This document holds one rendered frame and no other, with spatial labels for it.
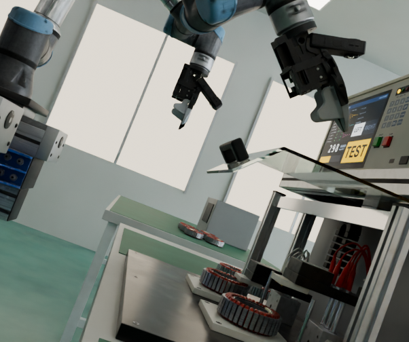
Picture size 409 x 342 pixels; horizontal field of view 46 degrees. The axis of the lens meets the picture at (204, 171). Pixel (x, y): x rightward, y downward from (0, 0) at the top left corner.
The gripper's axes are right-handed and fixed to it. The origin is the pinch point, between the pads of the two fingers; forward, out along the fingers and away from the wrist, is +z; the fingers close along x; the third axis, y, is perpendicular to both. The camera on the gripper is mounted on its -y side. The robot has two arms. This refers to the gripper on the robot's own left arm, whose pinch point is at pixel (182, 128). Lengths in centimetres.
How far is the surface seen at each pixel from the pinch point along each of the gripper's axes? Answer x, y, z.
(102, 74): -396, 96, -72
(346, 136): 52, -34, -6
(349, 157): 58, -34, 0
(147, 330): 93, -3, 38
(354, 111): 51, -34, -12
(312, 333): 73, -33, 34
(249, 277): 50, -25, 32
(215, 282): 53, -18, 35
